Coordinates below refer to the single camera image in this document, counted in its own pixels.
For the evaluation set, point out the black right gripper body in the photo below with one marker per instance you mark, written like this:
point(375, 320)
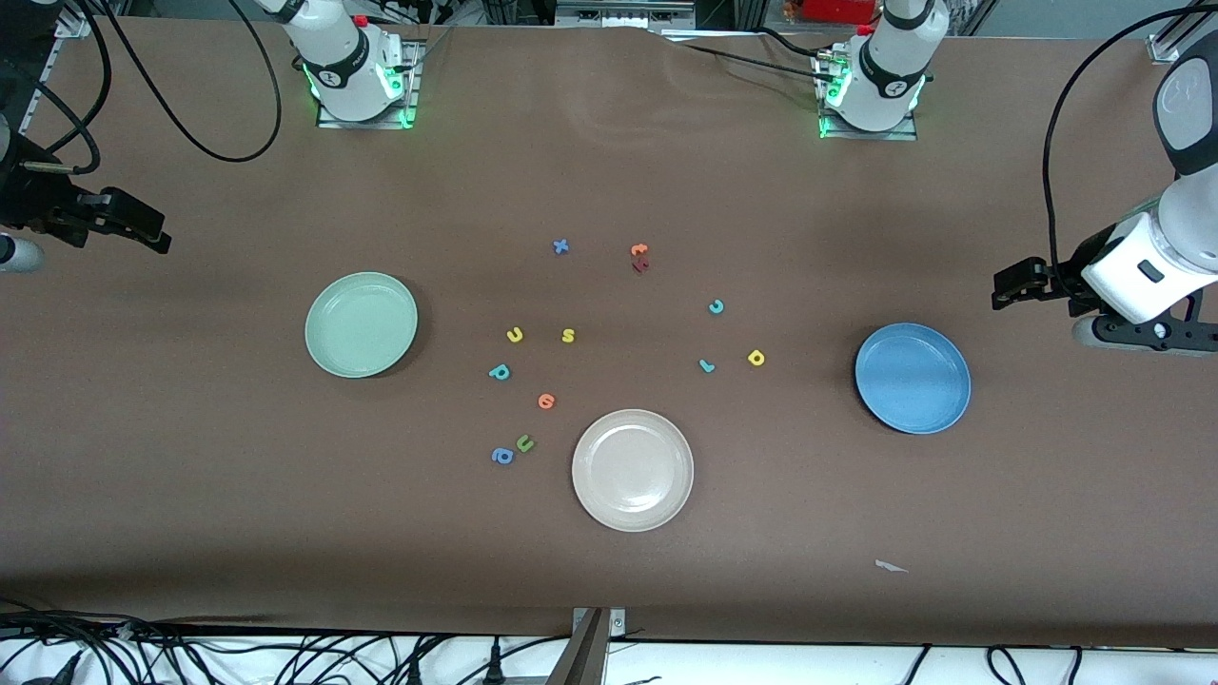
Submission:
point(36, 203)

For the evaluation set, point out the teal foam letter p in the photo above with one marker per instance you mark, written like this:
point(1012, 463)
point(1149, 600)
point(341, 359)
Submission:
point(504, 372)

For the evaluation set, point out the blue plate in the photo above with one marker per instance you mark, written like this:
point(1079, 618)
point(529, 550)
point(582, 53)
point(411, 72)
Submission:
point(913, 379)

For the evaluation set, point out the aluminium corner extrusion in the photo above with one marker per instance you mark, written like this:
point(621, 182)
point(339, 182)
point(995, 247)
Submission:
point(76, 27)
point(1166, 46)

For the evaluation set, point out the light green plate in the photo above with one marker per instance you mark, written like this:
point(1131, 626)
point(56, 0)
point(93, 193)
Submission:
point(362, 325)

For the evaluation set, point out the white paper scrap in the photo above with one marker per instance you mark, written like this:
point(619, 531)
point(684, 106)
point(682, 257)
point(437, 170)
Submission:
point(890, 567)

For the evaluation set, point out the red box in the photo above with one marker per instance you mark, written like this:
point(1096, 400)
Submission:
point(837, 9)

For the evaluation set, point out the brown table cover sheet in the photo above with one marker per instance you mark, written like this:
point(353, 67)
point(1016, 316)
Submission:
point(609, 171)

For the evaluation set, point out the beige plate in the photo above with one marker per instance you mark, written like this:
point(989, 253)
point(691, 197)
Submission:
point(633, 470)

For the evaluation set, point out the blue foam letter a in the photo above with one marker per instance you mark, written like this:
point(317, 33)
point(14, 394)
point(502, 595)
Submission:
point(508, 459)

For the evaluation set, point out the green foam letter u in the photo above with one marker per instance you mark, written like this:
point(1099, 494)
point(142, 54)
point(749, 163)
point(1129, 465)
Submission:
point(520, 445)

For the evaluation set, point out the black power plug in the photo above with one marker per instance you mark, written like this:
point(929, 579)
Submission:
point(414, 674)
point(494, 666)

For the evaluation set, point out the dark metal beam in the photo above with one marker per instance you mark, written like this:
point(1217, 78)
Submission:
point(582, 656)

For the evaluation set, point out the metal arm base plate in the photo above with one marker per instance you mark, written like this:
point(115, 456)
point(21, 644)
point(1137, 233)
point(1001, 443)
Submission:
point(413, 95)
point(871, 136)

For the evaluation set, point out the silver metal frame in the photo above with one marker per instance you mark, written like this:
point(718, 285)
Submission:
point(618, 14)

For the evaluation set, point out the silver metal bracket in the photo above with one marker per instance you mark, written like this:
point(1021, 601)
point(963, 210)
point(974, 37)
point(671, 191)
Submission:
point(617, 623)

